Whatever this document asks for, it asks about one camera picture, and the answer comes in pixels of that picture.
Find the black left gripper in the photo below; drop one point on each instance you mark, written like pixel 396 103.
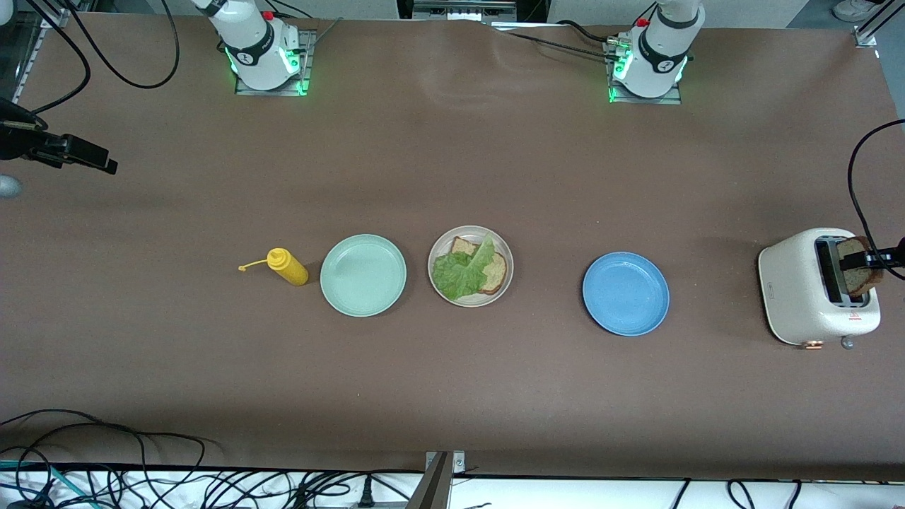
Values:
pixel 888 259

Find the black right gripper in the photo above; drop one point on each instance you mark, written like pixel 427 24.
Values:
pixel 15 145

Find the brown bread slice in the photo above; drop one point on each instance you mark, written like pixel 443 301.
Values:
pixel 859 281
pixel 497 272

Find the yellow mustard squeeze bottle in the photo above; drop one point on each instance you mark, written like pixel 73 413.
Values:
pixel 290 267

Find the green lettuce leaf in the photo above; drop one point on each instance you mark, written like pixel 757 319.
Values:
pixel 456 276

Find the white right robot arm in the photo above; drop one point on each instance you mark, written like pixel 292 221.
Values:
pixel 247 42

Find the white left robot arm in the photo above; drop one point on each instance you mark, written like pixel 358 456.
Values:
pixel 661 56

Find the blue round plate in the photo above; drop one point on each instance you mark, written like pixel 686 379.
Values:
pixel 626 293

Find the green round plate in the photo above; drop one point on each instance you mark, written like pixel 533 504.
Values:
pixel 363 276

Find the beige round plate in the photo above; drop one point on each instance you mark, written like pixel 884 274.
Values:
pixel 438 247

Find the cream white toaster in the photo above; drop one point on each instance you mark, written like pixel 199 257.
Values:
pixel 788 297

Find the white sneaker shoe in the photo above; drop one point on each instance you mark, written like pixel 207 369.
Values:
pixel 852 8

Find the aluminium extrusion bar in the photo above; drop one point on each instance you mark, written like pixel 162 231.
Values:
pixel 459 10

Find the black power plug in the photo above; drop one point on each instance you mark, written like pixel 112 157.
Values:
pixel 366 495

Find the aluminium frame rail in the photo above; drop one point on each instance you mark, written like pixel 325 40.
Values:
pixel 32 49
pixel 873 25

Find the small metal bracket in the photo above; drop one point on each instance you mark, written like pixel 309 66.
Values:
pixel 458 463

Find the grey metal post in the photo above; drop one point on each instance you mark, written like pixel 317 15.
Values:
pixel 433 488

